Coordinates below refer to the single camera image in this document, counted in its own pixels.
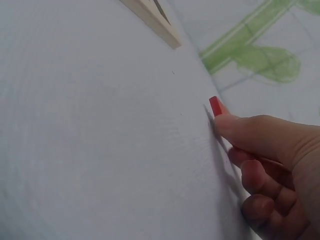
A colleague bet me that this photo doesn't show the light wooden strip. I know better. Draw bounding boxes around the light wooden strip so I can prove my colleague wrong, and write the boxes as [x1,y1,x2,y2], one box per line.
[119,0,183,50]

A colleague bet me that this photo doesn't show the person's right hand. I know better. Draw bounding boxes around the person's right hand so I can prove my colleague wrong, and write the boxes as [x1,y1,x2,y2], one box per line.
[208,95,320,240]

